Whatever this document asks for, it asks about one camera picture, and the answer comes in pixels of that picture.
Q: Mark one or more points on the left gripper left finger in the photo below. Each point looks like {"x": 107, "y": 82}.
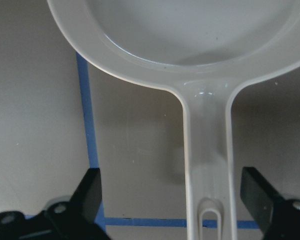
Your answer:
{"x": 75, "y": 219}

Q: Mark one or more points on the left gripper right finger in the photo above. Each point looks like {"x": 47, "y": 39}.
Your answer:
{"x": 277, "y": 217}

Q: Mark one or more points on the beige plastic dustpan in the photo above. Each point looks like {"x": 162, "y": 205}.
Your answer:
{"x": 204, "y": 52}

